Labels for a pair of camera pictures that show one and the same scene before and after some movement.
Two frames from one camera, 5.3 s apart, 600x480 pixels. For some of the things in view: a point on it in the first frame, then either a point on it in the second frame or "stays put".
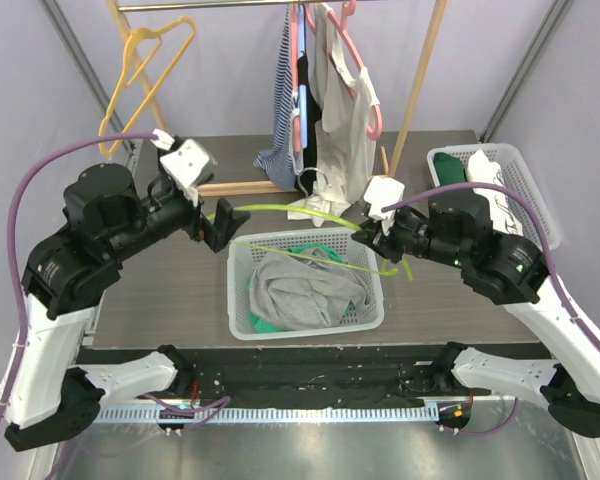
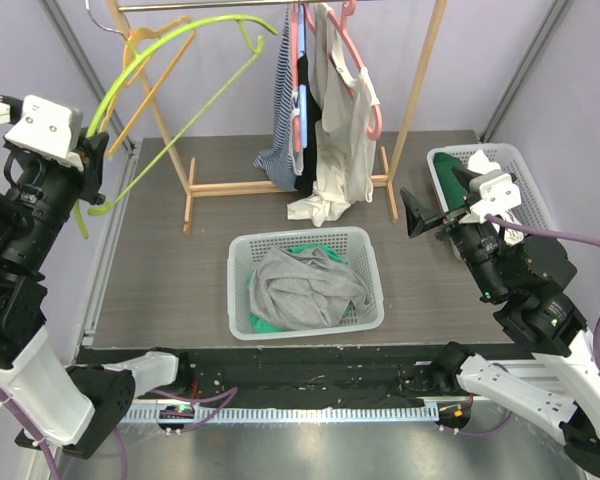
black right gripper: x=387 y=242 -> x=450 y=220
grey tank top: x=304 y=290 stays put
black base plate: x=310 y=376 stays put
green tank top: x=260 y=325 stays put
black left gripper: x=222 y=229 -> x=92 y=149
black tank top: x=307 y=178 stays put
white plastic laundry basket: x=248 y=245 stays put
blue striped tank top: x=278 y=166 stays put
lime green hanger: x=387 y=271 -> x=255 y=48
